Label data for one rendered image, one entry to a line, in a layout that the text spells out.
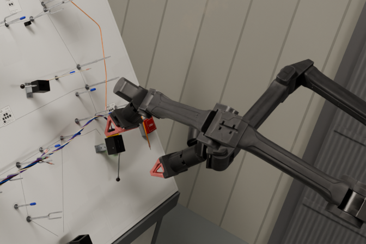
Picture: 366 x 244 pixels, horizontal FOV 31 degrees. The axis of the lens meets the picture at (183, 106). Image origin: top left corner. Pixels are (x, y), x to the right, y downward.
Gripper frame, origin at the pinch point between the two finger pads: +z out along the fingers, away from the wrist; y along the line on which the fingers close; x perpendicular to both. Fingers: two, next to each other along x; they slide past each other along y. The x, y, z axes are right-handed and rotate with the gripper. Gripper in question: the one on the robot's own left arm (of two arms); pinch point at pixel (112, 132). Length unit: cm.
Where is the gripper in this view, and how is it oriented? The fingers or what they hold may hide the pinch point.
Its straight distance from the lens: 215.0
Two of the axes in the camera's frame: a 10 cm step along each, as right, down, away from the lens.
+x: 5.4, 8.0, -2.5
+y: -5.6, 1.3, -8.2
